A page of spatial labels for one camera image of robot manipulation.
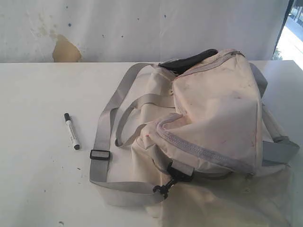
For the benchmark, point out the white marker black cap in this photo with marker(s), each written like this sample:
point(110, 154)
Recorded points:
point(72, 134)

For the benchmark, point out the dark window frame post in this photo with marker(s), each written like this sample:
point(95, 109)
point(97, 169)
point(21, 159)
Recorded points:
point(283, 44)

